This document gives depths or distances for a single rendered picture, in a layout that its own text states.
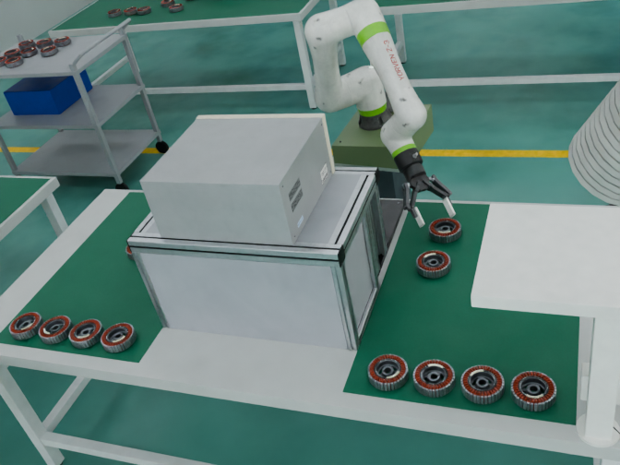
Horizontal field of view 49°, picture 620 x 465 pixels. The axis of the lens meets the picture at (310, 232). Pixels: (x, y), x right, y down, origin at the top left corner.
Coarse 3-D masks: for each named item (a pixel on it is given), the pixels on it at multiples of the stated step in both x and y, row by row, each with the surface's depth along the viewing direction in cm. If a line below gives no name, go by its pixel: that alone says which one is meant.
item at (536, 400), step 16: (368, 368) 190; (384, 368) 190; (400, 368) 188; (416, 368) 187; (432, 368) 187; (448, 368) 185; (480, 368) 182; (384, 384) 185; (400, 384) 186; (416, 384) 183; (432, 384) 181; (448, 384) 181; (464, 384) 179; (480, 384) 182; (496, 384) 177; (512, 384) 177; (528, 384) 178; (544, 384) 175; (480, 400) 177; (496, 400) 177; (528, 400) 171; (544, 400) 171
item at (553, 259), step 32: (512, 224) 162; (544, 224) 160; (576, 224) 158; (608, 224) 156; (480, 256) 155; (512, 256) 153; (544, 256) 151; (576, 256) 149; (608, 256) 147; (480, 288) 147; (512, 288) 145; (544, 288) 143; (576, 288) 141; (608, 288) 140; (608, 320) 140; (608, 352) 146; (608, 384) 151; (608, 416) 157
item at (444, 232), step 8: (432, 224) 238; (440, 224) 239; (448, 224) 239; (456, 224) 236; (432, 232) 235; (440, 232) 233; (448, 232) 233; (456, 232) 233; (440, 240) 233; (448, 240) 233
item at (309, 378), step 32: (128, 192) 305; (96, 224) 288; (64, 256) 272; (32, 288) 258; (0, 320) 245; (0, 352) 231; (32, 352) 227; (64, 352) 225; (160, 352) 216; (192, 352) 213; (224, 352) 211; (256, 352) 208; (288, 352) 206; (320, 352) 203; (352, 352) 201; (128, 384) 214; (160, 384) 208; (192, 384) 203; (224, 384) 200; (256, 384) 198; (288, 384) 196; (320, 384) 193; (352, 416) 186; (384, 416) 182; (416, 416) 178; (448, 416) 176; (480, 416) 175; (512, 416) 173; (544, 448) 169; (576, 448) 165; (608, 448) 162
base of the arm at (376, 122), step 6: (390, 108) 295; (360, 114) 290; (378, 114) 286; (384, 114) 287; (390, 114) 291; (360, 120) 292; (366, 120) 288; (372, 120) 287; (378, 120) 287; (384, 120) 287; (360, 126) 292; (366, 126) 289; (372, 126) 288; (378, 126) 287
